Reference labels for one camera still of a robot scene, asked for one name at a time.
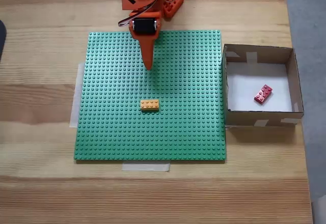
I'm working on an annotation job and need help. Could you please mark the red lego block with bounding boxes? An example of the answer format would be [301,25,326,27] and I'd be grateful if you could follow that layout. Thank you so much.
[253,83,274,105]

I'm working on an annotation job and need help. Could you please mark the yellow lego block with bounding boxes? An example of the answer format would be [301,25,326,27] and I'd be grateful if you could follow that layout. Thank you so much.
[140,99,160,112]

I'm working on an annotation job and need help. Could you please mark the green lego baseplate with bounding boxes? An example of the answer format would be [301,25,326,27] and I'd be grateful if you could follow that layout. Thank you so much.
[73,30,228,163]

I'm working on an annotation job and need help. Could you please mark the white paper box lining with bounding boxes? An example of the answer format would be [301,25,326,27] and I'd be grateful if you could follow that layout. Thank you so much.
[225,62,293,113]

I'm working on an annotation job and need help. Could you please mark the open cardboard box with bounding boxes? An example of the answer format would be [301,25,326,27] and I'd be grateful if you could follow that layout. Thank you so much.
[221,43,305,128]

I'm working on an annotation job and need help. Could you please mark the wide masking tape strip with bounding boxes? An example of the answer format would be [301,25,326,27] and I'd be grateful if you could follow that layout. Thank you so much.
[69,61,86,128]

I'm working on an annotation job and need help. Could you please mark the gripper servo cable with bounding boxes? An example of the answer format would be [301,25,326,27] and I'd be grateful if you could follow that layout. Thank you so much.
[118,0,160,28]

